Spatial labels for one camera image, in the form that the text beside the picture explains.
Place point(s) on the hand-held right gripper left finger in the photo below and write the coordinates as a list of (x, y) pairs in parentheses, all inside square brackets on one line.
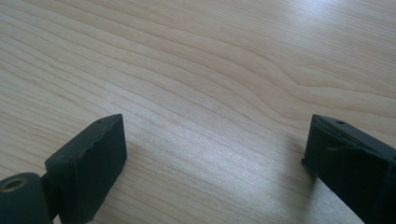
[(88, 168)]

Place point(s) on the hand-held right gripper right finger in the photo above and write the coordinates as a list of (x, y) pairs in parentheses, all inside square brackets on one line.
[(351, 161)]

